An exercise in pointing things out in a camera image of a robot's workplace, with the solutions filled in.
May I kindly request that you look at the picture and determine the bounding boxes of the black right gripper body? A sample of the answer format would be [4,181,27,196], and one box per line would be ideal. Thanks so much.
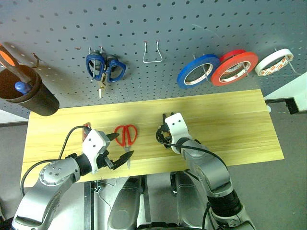
[161,124,174,148]

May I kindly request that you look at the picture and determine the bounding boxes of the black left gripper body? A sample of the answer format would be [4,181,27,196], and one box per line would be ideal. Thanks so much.
[98,153,120,171]

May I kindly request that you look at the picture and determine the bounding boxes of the red handled scissors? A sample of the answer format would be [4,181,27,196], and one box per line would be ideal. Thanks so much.
[114,124,138,170]

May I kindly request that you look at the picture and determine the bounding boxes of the blue tape roll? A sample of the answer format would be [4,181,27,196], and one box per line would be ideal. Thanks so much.
[177,54,221,90]

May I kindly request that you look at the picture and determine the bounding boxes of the red tape roll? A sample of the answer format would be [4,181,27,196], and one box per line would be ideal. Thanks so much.
[211,51,259,87]
[219,49,247,62]

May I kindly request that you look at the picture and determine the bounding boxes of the grey perforated pegboard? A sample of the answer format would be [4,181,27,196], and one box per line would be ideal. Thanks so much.
[0,0,307,113]

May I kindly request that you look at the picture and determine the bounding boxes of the white tape roll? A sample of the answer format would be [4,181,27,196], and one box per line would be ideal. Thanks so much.
[254,48,295,77]

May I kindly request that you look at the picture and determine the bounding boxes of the dark grey rounded shell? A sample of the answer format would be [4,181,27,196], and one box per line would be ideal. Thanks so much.
[171,171,209,230]
[107,177,144,230]

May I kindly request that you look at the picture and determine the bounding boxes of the black cup holder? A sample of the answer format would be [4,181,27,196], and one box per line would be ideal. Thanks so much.
[0,64,60,117]

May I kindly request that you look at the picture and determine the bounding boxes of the metal double peg hook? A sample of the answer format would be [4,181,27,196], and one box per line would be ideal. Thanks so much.
[88,45,104,56]

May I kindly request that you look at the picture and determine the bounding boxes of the white side table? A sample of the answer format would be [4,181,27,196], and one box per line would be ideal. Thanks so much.
[0,109,30,127]
[263,71,307,115]

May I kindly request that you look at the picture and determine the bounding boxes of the small dark hook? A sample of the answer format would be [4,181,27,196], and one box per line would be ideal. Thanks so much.
[31,52,40,69]

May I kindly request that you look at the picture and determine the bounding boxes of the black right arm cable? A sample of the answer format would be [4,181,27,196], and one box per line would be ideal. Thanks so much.
[155,113,228,230]

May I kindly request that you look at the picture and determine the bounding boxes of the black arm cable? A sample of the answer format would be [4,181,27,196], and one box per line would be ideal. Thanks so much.
[155,113,228,230]
[19,126,91,197]

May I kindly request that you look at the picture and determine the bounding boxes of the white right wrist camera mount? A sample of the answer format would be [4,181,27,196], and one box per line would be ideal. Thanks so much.
[165,112,190,154]

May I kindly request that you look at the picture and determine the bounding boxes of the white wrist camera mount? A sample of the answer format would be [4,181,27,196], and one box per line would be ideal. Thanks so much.
[165,112,190,154]
[81,129,111,174]

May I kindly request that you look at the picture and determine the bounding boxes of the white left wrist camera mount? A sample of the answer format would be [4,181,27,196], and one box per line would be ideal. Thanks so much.
[81,129,111,174]

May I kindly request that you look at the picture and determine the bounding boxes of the loose thin wire hook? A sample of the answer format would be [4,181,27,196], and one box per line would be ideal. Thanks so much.
[97,177,118,211]

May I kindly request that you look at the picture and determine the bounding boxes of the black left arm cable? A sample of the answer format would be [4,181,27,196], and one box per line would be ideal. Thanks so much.
[19,126,91,197]

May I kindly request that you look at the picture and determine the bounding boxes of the metal wire loop hook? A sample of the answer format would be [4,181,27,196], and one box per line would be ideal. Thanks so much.
[142,40,164,64]

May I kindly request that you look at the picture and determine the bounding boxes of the blue handled scissors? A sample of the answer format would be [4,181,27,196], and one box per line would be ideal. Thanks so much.
[86,51,127,99]

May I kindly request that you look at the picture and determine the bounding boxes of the blue handled tool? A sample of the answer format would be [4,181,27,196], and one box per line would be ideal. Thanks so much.
[14,81,32,94]

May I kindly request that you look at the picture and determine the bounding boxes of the orange black handled screwdriver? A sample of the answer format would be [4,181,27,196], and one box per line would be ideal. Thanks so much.
[0,44,32,84]

